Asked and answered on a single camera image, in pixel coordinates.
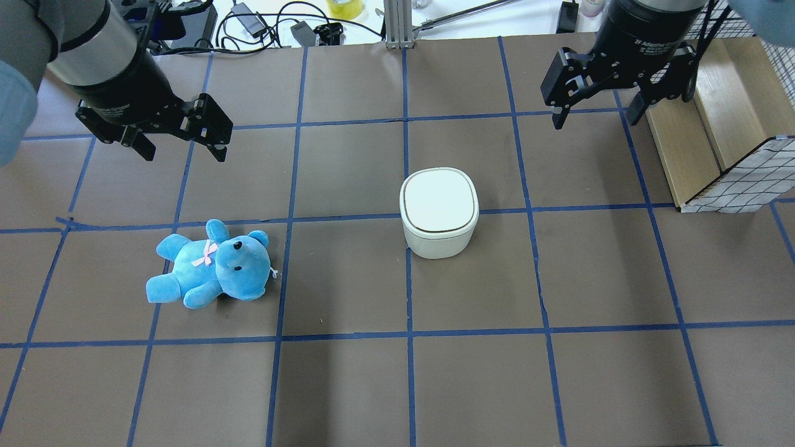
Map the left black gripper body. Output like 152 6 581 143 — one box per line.
75 53 197 140

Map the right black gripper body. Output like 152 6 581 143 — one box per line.
588 12 696 102

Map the white trash can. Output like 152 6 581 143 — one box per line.
399 167 480 260

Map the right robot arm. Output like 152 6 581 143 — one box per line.
540 1 793 130

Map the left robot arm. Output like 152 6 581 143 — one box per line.
1 1 233 165

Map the grey power adapter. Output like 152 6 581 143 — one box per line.
290 22 320 47

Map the blue teddy bear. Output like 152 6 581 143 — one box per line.
145 220 279 309

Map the yellow tape roll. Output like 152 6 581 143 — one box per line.
326 0 365 20

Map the aluminium frame post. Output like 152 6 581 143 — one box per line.
383 0 416 49

